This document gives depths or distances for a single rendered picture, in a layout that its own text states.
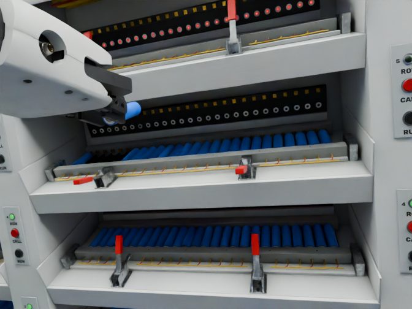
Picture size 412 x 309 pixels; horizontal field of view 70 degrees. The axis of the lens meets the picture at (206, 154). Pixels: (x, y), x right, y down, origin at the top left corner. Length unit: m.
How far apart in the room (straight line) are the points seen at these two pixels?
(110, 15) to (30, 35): 0.59
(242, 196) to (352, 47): 0.27
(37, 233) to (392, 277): 0.63
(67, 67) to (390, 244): 0.46
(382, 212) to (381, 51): 0.22
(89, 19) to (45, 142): 0.31
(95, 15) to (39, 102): 0.59
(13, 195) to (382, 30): 0.69
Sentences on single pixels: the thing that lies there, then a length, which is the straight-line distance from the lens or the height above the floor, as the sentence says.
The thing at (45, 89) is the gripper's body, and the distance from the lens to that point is 0.23.
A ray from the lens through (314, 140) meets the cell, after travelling 0.55.
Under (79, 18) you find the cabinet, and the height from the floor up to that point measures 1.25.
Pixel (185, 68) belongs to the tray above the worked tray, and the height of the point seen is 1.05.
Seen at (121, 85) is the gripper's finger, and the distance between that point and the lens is 0.26.
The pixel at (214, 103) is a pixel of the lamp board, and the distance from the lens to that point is 0.63.
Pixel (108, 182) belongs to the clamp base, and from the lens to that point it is 0.57.
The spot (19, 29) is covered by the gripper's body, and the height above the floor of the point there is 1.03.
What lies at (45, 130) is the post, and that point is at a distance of 0.72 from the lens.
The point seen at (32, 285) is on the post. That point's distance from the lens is 0.75.
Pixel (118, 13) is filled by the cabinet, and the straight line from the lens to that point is 0.79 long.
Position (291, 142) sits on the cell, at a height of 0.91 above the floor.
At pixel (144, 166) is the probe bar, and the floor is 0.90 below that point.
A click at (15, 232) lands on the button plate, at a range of 0.71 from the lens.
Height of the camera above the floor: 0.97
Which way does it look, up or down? 6 degrees down
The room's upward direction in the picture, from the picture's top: 7 degrees counter-clockwise
